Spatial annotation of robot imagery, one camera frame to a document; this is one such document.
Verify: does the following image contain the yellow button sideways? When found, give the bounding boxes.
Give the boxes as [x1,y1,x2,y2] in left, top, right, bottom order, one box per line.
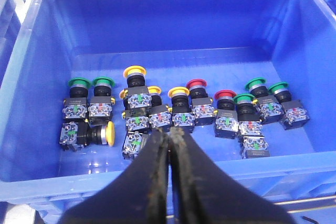
[59,121,116,152]

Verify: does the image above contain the switch block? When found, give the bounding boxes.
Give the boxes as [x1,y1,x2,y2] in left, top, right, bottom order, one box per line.
[241,136,270,159]
[122,131,150,160]

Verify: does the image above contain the red button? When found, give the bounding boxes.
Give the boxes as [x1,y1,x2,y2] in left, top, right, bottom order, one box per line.
[214,90,239,139]
[186,79,215,126]

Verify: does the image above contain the yellow button centre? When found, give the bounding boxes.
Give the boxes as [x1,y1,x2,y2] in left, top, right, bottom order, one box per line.
[168,87,195,133]

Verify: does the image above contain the yellow button top stacked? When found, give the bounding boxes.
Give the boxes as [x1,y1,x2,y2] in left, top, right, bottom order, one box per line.
[123,65,152,110]

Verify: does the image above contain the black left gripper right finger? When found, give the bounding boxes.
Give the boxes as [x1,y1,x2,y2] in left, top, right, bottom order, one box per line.
[170,127,295,223]

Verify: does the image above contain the switch block lower right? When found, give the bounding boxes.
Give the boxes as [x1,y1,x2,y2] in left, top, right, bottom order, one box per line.
[241,136,270,159]

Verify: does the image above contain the green button far right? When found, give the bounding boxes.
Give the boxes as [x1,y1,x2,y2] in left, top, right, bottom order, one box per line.
[268,82,310,130]

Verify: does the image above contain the red button right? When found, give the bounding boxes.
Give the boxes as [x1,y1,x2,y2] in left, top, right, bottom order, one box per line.
[214,90,239,139]

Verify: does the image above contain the green button back right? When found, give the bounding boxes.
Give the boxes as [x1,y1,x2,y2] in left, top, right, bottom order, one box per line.
[245,77,283,124]

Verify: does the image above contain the yellow button under stack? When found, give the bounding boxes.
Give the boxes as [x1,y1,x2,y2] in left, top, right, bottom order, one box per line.
[119,89,152,133]

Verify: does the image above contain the blue crate back left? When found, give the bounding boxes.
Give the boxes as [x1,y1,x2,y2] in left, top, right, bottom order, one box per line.
[1,0,21,83]

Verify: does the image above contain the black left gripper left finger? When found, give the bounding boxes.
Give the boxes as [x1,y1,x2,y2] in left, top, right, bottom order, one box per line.
[59,130,169,223]

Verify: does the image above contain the switch block lower centre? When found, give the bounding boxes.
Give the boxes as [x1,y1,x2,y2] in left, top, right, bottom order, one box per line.
[122,131,150,160]

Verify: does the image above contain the yellow button behind stack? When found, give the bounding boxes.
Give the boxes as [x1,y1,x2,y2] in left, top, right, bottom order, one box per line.
[148,86,172,132]

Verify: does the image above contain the green button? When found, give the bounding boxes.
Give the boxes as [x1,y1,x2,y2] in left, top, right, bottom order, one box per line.
[268,82,310,130]
[88,77,115,126]
[233,93,262,136]
[62,77,91,122]
[245,77,283,124]

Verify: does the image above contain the red button centre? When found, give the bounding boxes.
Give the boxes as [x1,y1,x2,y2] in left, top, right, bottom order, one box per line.
[186,79,215,126]

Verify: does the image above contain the green button front right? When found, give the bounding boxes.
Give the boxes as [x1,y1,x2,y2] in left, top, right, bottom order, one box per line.
[233,93,262,136]

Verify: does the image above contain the green button far left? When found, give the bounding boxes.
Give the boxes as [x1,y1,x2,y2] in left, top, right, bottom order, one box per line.
[62,77,91,122]

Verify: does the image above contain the blue crate front left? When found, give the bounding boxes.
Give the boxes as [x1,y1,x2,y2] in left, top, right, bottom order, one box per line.
[1,0,335,223]

